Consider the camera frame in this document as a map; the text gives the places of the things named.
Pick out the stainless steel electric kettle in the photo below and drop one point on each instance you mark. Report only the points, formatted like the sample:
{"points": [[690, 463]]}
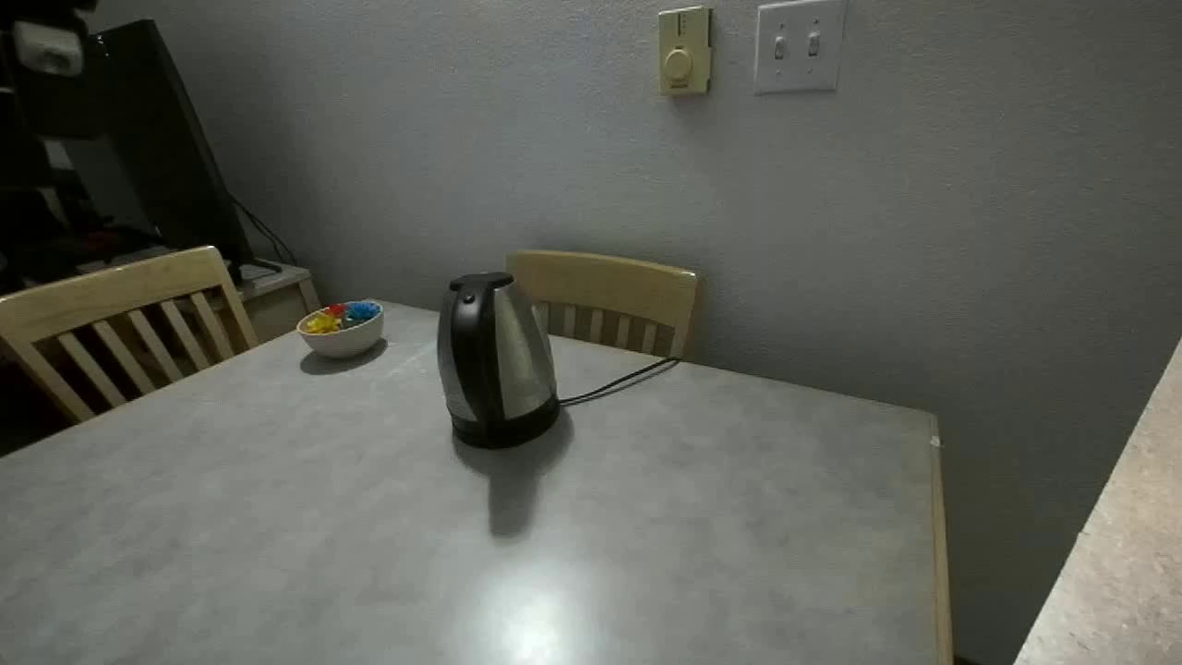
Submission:
{"points": [[493, 354]]}

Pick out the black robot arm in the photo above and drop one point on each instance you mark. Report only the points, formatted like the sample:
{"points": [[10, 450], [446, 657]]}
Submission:
{"points": [[37, 123]]}

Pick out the black kettle power base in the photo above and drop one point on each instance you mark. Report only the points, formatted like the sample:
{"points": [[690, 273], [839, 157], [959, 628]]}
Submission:
{"points": [[503, 435]]}

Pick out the light wooden chair, curved backrest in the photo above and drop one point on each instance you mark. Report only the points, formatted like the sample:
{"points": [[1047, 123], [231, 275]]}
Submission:
{"points": [[611, 291]]}

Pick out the blue candy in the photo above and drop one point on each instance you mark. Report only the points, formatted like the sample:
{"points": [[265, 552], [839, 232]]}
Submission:
{"points": [[365, 312]]}

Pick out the small white bowl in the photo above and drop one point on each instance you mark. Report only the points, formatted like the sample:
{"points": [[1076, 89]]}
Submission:
{"points": [[345, 337]]}

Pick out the red candy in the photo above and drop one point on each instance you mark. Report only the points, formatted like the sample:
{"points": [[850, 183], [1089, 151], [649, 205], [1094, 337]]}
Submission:
{"points": [[336, 310]]}

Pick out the yellow candy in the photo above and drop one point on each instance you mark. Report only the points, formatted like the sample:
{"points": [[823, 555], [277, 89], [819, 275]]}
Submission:
{"points": [[322, 325]]}

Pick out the small beige side cabinet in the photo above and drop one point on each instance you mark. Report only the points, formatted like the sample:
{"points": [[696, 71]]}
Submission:
{"points": [[277, 299]]}

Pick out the black flat screen monitor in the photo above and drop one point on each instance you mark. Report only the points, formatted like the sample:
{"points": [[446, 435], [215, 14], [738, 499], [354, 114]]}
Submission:
{"points": [[167, 134]]}

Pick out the light wooden slatted chair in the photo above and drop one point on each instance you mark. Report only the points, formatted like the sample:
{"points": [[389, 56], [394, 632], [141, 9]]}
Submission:
{"points": [[117, 299]]}

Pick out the speckled grey countertop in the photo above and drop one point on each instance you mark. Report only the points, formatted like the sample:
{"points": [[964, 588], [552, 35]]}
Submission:
{"points": [[1112, 555]]}

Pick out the beige wall thermostat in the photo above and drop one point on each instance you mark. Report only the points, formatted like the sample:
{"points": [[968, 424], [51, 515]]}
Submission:
{"points": [[686, 55]]}

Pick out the white double light switch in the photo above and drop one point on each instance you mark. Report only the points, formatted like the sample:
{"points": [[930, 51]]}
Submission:
{"points": [[796, 45]]}

